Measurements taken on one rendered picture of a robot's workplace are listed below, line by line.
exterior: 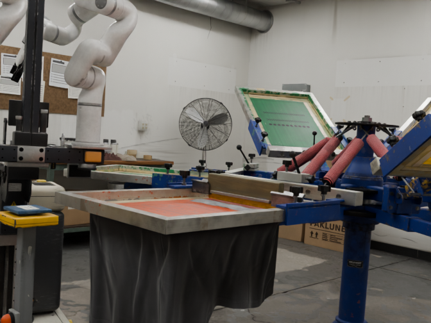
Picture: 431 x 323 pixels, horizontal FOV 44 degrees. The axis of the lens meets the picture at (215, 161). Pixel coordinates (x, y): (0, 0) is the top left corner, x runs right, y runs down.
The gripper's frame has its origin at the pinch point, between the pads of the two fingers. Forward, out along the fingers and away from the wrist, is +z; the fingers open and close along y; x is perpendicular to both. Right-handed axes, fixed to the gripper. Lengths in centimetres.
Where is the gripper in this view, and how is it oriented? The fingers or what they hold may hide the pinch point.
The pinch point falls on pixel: (14, 75)
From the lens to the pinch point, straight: 246.1
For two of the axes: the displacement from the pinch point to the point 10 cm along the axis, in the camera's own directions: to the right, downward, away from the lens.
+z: -5.3, 8.2, 2.2
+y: -3.6, -4.6, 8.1
